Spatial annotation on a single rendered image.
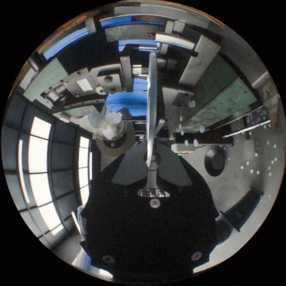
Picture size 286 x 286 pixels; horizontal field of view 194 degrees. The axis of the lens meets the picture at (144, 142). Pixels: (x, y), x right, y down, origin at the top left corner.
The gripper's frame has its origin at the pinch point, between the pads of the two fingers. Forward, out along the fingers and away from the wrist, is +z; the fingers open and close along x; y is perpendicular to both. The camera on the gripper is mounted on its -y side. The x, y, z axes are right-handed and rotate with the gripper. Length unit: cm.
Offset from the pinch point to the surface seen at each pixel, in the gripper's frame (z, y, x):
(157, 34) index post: 6.0, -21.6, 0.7
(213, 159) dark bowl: 48, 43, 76
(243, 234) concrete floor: -45, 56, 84
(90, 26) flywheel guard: 14, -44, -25
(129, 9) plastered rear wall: 61, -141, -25
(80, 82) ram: 19.8, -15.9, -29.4
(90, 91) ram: 25.5, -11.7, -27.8
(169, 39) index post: 6.7, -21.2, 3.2
